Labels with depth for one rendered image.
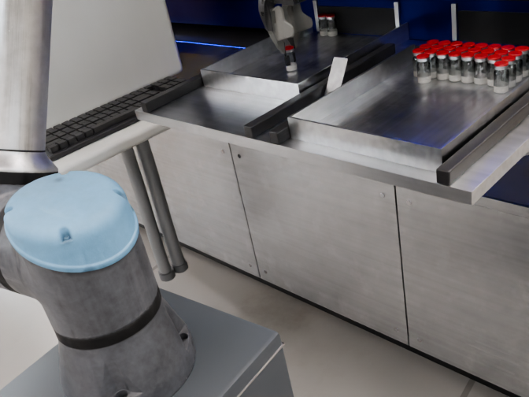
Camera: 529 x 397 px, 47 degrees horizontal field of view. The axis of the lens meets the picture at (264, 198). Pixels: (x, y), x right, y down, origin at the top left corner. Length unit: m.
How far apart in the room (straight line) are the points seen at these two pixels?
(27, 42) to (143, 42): 0.89
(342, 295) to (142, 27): 0.88
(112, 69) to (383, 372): 1.05
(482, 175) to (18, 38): 0.55
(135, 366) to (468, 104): 0.62
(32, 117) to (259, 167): 1.05
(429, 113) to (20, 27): 0.58
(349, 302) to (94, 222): 1.22
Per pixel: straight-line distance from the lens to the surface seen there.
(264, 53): 1.36
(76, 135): 1.33
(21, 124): 0.71
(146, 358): 0.66
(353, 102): 1.04
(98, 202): 0.60
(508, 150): 0.85
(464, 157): 0.80
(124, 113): 1.38
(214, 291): 2.13
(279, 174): 1.64
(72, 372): 0.69
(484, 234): 1.33
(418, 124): 0.93
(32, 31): 0.72
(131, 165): 1.73
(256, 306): 2.02
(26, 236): 0.59
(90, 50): 1.51
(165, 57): 1.62
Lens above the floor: 1.27
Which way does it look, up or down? 29 degrees down
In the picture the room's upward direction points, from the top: 12 degrees counter-clockwise
